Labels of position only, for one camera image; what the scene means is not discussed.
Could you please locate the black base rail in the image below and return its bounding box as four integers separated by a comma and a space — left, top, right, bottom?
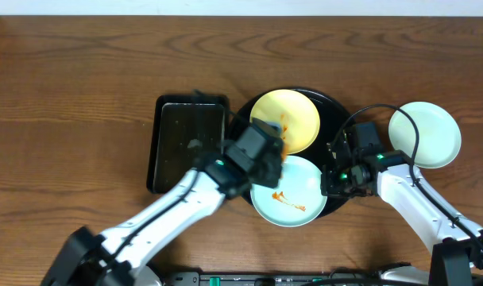
161, 269, 483, 286

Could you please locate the orange green scrub sponge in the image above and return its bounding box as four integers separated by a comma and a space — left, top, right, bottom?
280, 141, 288, 161

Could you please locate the round black tray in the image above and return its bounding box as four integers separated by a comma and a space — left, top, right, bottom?
226, 87, 350, 218

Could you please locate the mint green plate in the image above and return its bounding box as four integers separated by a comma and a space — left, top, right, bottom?
388, 102, 462, 168
250, 156, 327, 227

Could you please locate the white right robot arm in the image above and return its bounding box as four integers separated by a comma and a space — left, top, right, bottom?
321, 151, 483, 285

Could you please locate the yellow plate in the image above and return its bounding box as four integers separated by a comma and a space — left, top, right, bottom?
249, 89, 320, 154

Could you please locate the rectangular black water tray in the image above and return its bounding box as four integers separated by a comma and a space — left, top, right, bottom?
146, 95, 230, 194

